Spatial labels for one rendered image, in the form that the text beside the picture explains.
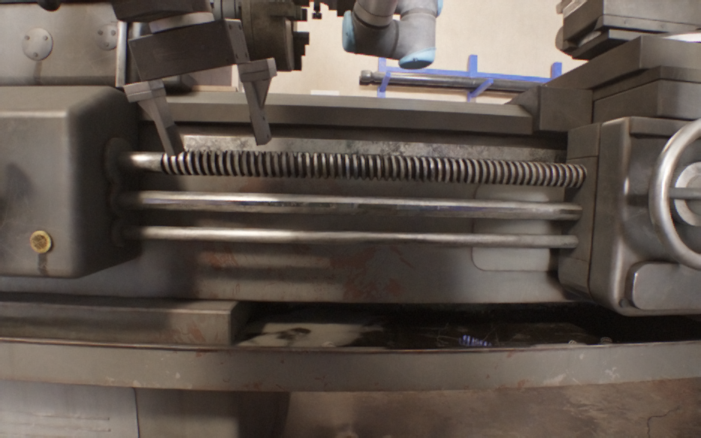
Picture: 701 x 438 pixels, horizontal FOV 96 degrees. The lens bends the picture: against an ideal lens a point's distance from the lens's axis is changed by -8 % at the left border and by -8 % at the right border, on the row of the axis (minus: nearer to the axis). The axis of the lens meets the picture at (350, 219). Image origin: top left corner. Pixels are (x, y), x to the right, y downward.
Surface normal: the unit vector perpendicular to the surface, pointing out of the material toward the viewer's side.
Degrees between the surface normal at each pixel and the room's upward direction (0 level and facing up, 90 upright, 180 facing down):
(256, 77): 113
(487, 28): 90
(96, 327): 90
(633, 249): 90
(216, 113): 90
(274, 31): 129
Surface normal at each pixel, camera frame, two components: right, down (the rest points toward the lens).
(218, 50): -0.10, 0.47
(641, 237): 0.05, 0.08
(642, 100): -1.00, -0.03
